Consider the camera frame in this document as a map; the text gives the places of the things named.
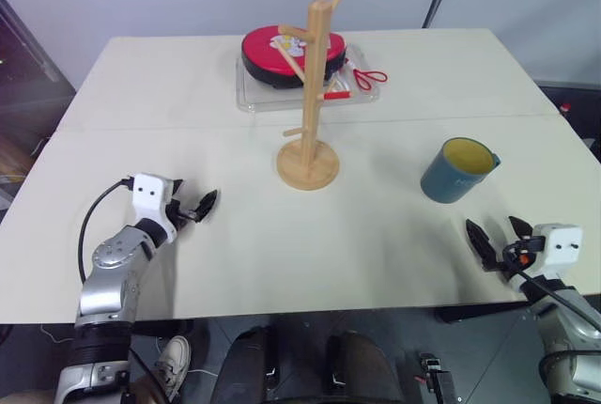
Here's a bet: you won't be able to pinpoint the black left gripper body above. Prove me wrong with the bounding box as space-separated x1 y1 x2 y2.
164 196 202 235

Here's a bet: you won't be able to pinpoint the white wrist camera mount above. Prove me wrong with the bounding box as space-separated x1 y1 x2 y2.
532 223 584 279
130 172 177 241

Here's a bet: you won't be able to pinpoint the red handled scissors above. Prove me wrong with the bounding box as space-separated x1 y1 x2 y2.
345 57 390 92

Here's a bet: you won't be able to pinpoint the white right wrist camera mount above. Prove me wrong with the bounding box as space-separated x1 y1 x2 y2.
532 223 584 279

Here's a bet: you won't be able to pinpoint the white shoe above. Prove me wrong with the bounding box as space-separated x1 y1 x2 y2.
153 334 193 401

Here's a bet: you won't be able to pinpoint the clear plastic tray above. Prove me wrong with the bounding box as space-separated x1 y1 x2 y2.
234 42 383 114

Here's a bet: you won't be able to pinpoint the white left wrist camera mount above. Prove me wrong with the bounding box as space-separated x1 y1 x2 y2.
130 172 177 241

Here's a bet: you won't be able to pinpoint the red black round appliance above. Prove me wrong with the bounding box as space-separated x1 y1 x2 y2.
240 24 350 91

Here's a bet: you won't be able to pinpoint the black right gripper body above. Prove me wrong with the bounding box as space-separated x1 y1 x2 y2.
496 236 547 284

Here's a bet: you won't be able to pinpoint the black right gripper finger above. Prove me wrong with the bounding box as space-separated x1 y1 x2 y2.
464 218 498 272
508 215 535 241

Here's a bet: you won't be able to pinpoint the dark cabinet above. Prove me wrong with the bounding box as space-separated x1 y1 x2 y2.
0 0 77 189

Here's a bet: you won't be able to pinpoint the black metal floor device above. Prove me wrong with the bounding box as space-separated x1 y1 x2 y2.
417 351 460 404

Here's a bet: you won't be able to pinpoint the wooden mug tree stand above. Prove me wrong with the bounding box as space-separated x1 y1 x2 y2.
275 0 359 192

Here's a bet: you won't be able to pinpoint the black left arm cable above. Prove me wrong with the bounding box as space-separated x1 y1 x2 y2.
76 178 136 284

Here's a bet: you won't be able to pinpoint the blue mug yellow inside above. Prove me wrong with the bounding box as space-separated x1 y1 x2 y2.
419 136 502 205

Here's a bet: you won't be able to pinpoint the dark rounded shape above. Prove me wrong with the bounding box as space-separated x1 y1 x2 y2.
323 330 406 404
208 323 276 404

